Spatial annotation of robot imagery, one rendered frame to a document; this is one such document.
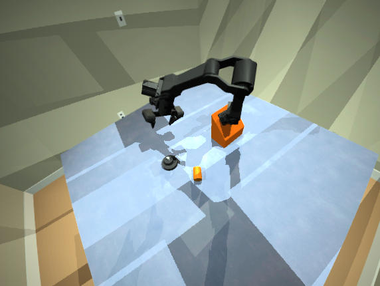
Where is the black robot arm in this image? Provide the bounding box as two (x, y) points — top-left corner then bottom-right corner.
(142, 55), (257, 126)

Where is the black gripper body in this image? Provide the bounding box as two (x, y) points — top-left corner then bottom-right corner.
(142, 99), (184, 122)

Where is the orange cylinder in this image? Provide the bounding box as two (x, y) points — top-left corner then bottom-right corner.
(193, 166), (202, 182)

